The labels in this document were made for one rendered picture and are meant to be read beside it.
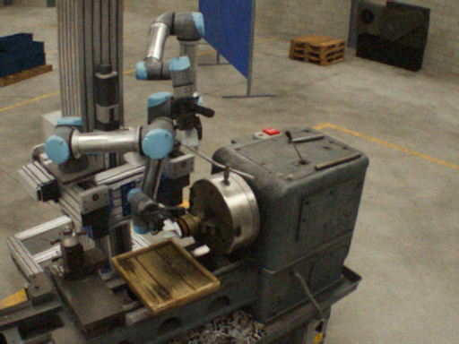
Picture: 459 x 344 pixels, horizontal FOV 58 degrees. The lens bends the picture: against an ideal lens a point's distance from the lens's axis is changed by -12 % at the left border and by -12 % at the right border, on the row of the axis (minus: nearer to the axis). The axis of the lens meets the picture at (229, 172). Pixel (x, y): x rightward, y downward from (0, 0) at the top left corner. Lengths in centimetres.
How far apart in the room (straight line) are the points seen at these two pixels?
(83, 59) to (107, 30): 17
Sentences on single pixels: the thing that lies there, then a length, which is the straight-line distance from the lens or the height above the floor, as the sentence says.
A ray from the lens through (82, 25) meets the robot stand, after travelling 210.
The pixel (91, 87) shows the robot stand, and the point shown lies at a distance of 219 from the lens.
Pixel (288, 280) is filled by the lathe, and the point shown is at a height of 75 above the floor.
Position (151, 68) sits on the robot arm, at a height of 163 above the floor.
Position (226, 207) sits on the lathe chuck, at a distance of 172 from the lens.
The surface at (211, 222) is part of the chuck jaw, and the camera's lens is 176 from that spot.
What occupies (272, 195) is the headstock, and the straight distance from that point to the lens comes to 174.
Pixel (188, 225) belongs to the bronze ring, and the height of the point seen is 110.
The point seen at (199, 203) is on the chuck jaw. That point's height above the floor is 114.
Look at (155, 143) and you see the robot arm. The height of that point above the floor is 137.
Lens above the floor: 207
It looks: 27 degrees down
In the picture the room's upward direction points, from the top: 3 degrees clockwise
